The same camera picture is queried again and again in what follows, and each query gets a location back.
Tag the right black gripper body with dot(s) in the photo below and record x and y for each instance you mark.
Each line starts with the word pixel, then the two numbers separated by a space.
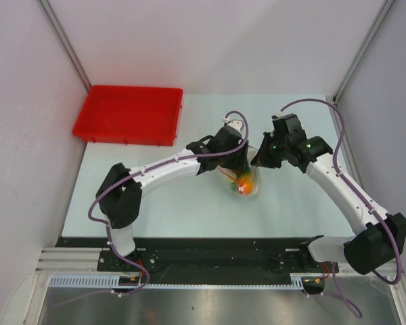
pixel 273 150

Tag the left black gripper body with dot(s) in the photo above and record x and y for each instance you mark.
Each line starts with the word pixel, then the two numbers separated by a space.
pixel 235 160

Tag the clear zip top bag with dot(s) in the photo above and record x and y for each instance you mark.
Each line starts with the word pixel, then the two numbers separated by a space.
pixel 229 177

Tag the orange green fake mango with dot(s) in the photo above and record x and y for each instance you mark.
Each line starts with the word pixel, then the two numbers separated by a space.
pixel 246 184

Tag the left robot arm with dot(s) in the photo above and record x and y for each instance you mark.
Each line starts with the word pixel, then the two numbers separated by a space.
pixel 120 194

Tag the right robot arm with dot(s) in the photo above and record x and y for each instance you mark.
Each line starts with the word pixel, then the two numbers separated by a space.
pixel 378 235

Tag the red plastic tray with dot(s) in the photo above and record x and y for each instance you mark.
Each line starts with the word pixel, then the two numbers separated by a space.
pixel 130 115

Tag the white slotted cable duct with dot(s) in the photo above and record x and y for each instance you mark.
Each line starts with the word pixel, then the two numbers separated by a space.
pixel 116 282

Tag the aluminium frame rail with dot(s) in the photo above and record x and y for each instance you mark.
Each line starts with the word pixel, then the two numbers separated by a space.
pixel 68 261

